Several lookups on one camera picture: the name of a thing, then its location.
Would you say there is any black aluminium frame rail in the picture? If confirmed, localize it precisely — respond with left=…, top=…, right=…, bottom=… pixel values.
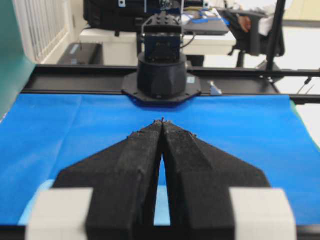
left=22, top=65, right=320, bottom=106

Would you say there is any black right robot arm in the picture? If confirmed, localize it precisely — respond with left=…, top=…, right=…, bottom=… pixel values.
left=125, top=11, right=297, bottom=240

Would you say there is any blue table cloth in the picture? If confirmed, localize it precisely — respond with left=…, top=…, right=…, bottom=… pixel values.
left=0, top=94, right=320, bottom=225

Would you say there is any black office chair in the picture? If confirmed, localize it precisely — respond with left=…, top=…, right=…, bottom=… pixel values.
left=221, top=8, right=286, bottom=68

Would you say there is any black case on floor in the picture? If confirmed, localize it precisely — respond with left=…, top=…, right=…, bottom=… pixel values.
left=57, top=43, right=104, bottom=65

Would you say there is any green backdrop panel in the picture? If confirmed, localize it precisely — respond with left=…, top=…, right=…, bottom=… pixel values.
left=0, top=0, right=35, bottom=119

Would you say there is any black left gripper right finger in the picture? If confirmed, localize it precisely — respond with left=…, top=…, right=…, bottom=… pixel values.
left=162, top=120, right=298, bottom=240

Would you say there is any white side table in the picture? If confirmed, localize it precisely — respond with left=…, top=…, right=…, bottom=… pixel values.
left=79, top=29, right=236, bottom=67

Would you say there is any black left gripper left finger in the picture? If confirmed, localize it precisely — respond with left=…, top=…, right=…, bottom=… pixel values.
left=25, top=120, right=163, bottom=240

